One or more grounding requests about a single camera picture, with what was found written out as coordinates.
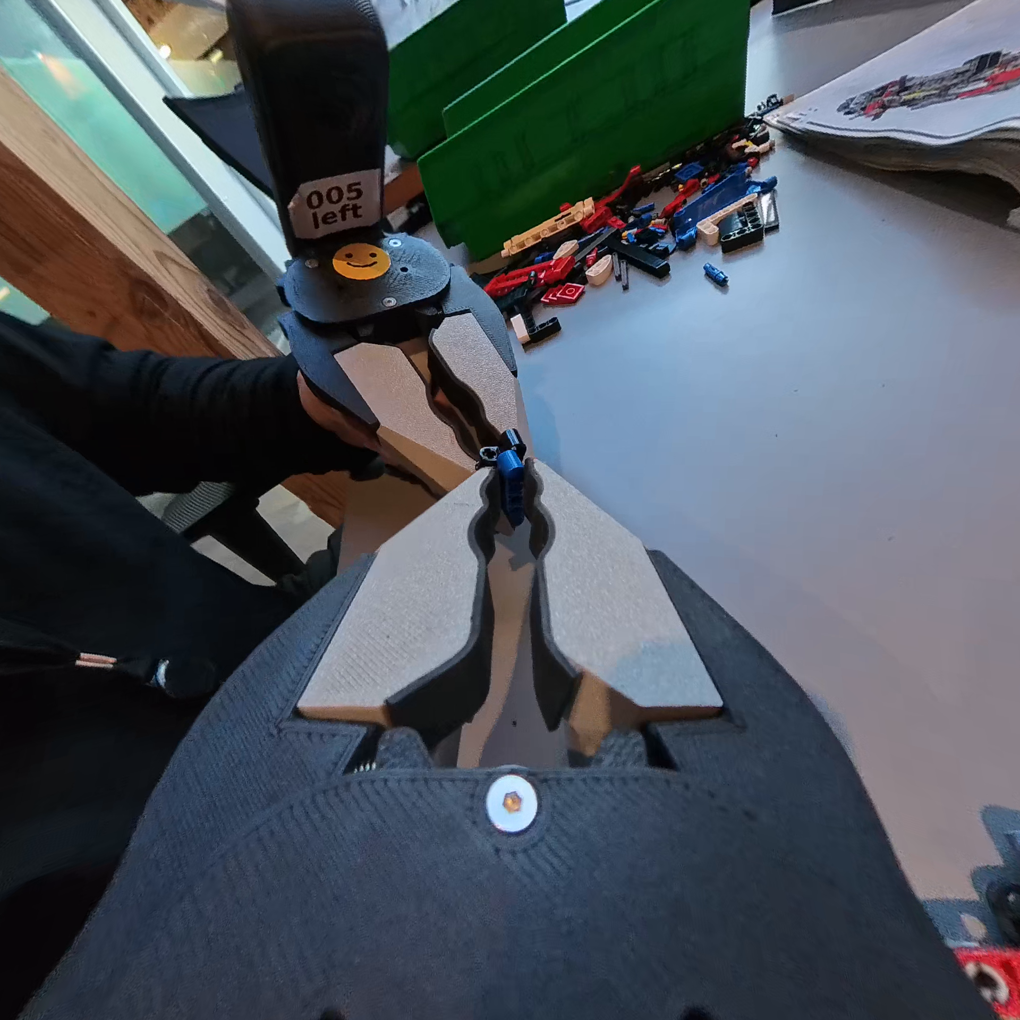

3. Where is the pile of loose toy pieces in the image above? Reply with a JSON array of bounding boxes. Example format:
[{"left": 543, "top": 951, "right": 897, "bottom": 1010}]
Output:
[{"left": 482, "top": 91, "right": 786, "bottom": 345}]

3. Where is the partly built toy car chassis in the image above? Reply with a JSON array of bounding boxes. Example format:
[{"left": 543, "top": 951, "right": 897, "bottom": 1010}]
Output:
[{"left": 948, "top": 829, "right": 1020, "bottom": 1020}]

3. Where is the wooden beam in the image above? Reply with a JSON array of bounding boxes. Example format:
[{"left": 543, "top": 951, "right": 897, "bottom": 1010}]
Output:
[{"left": 0, "top": 67, "right": 352, "bottom": 527}]

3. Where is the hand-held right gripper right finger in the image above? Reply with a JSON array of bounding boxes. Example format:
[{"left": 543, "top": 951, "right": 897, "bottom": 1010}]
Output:
[{"left": 526, "top": 460, "right": 725, "bottom": 760}]

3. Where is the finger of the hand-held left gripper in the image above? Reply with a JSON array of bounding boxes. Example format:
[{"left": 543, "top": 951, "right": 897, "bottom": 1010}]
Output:
[
  {"left": 331, "top": 339, "right": 483, "bottom": 499},
  {"left": 429, "top": 311, "right": 527, "bottom": 467}
]

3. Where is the green plastic bin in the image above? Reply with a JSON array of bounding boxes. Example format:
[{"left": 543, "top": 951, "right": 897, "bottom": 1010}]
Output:
[
  {"left": 386, "top": 0, "right": 568, "bottom": 160},
  {"left": 416, "top": 0, "right": 752, "bottom": 260}
]

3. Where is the person's left hand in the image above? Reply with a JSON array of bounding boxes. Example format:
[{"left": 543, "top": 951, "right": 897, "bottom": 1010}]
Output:
[{"left": 297, "top": 373, "right": 401, "bottom": 473}]

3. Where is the wooden table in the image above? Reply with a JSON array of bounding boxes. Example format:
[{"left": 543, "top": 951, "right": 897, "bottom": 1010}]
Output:
[{"left": 382, "top": 163, "right": 427, "bottom": 212}]

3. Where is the open building instruction booklet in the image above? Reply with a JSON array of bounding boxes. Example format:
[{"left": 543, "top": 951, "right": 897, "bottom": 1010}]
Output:
[{"left": 765, "top": 0, "right": 1020, "bottom": 232}]

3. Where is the blue L-shaped toy beam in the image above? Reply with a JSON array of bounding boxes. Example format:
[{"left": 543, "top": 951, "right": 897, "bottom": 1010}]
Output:
[{"left": 494, "top": 450, "right": 529, "bottom": 529}]

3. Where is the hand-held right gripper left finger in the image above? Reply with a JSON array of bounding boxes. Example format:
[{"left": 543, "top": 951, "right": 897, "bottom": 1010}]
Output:
[{"left": 295, "top": 464, "right": 495, "bottom": 746}]

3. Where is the black mesh office chair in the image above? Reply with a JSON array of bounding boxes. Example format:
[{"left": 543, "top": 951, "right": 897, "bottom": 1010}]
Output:
[{"left": 159, "top": 478, "right": 320, "bottom": 591}]

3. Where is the small black toy connector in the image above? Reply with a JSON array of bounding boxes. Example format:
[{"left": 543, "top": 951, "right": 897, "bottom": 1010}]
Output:
[{"left": 477, "top": 429, "right": 529, "bottom": 473}]

